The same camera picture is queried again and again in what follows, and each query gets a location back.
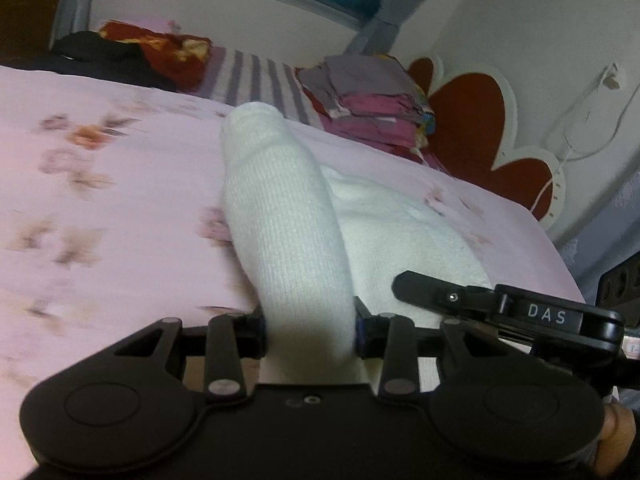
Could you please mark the red patterned cloth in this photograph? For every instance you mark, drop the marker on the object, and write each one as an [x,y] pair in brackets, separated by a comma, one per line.
[170,55]

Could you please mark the grey curtain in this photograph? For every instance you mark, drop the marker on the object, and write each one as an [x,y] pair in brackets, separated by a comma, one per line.
[380,25]
[72,5]

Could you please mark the pink floral bedsheet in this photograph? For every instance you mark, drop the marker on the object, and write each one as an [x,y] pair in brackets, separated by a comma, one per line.
[125,210]

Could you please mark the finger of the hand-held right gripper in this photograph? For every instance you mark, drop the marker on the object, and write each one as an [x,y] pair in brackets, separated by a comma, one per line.
[440,292]

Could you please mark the red flower-shaped headboard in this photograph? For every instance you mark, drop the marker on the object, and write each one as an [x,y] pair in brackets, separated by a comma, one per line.
[470,120]

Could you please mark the brown wooden wardrobe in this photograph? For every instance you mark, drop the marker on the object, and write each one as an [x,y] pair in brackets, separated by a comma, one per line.
[25,10]

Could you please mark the striped grey white bedding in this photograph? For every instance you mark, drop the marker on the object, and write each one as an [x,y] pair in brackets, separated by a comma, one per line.
[250,77]

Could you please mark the person's right hand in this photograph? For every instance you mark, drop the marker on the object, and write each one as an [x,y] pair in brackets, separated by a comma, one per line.
[620,430]

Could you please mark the black cloth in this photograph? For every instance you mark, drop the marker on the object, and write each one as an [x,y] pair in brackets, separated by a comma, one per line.
[105,55]

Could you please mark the stack of folded clothes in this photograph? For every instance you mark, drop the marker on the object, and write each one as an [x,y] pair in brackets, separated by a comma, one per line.
[370,95]

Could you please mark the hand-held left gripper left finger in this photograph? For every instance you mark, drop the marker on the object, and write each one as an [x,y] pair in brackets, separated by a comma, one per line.
[254,335]

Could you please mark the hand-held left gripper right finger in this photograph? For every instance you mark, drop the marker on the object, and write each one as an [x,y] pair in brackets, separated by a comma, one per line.
[361,335]

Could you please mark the white knitted garment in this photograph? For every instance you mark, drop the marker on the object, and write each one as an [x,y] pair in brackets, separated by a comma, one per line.
[285,210]

